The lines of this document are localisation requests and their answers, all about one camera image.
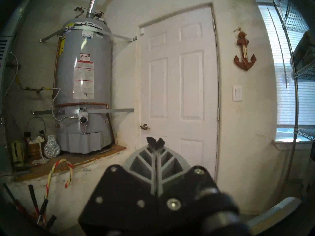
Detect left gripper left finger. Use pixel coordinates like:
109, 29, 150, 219
123, 137, 158, 196

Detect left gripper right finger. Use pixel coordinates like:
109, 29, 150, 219
157, 138, 191, 196

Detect wooden ledge board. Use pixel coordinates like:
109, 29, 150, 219
15, 145, 127, 181

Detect white panel door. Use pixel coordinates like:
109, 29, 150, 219
137, 3, 221, 182

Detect foil wrapped bundle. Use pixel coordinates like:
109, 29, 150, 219
44, 135, 61, 158

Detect striped candy cane decoration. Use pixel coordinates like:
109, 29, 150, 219
44, 159, 74, 201

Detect white window sill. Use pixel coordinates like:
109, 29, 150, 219
271, 139, 315, 150

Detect white folding table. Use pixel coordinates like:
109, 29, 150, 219
246, 197, 302, 235

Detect grey water heater tank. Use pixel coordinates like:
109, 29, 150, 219
53, 0, 114, 154

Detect yellow glass jar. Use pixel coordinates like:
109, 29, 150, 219
11, 140, 25, 164

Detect white window blinds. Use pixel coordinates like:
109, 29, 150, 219
256, 4, 315, 142

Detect yellow gas pipe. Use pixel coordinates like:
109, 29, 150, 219
15, 76, 56, 94

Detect olive folded cushion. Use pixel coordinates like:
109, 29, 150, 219
293, 29, 315, 66

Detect grey Bryant furnace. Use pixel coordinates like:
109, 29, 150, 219
0, 0, 35, 115

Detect flat metal strap bar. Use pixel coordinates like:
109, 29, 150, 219
31, 108, 134, 115

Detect white light switch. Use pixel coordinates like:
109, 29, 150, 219
233, 86, 243, 102

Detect wicker basket with handle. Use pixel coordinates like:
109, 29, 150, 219
25, 118, 47, 162

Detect angled metal heater strap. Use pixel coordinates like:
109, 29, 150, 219
39, 25, 137, 43

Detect rusty anchor wall decoration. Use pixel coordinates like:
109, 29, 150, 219
234, 27, 257, 71

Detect chrome wire shelf rack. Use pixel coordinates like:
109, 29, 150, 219
272, 0, 315, 189

